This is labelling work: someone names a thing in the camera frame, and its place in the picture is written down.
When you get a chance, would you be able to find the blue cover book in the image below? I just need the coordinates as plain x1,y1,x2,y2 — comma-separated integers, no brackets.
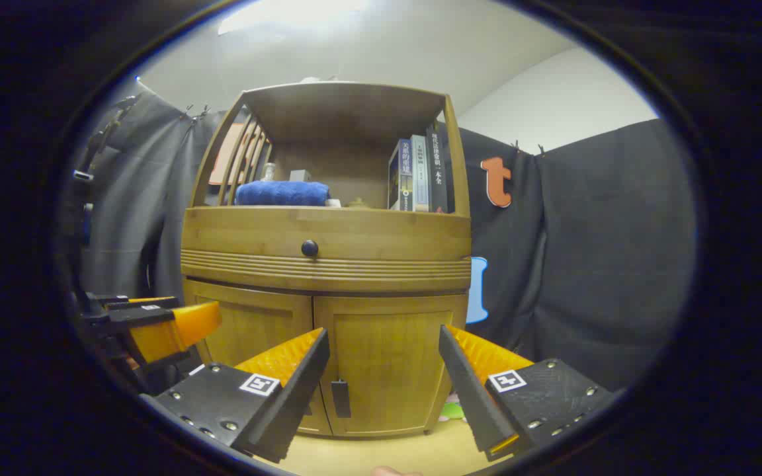
388,139,415,212

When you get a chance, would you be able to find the green and pink toy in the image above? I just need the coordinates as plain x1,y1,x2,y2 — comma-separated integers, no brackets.
439,393,467,423

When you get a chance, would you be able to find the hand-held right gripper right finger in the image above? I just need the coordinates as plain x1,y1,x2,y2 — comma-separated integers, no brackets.
439,324,614,462

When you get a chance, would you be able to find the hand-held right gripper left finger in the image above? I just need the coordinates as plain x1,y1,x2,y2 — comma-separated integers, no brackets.
140,328,331,464

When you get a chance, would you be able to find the wooden double-door shoe cabinet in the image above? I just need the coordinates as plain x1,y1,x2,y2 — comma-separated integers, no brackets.
181,81,474,440

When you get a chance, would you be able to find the black door handle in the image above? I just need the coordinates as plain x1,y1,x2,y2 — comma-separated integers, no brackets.
331,379,352,419

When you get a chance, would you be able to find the wooden cabinet drawer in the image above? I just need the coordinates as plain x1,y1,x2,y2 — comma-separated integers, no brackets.
181,206,473,296

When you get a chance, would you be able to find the blue folded towel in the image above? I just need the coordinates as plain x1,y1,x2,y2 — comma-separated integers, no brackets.
234,180,331,208

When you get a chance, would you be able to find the black backdrop cloth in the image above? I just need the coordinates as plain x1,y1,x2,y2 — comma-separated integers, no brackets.
70,79,698,392

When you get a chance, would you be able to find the grey spine book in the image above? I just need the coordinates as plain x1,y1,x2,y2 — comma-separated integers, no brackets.
411,134,432,213

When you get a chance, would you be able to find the black spine book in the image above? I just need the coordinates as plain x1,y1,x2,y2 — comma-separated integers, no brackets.
425,126,450,214

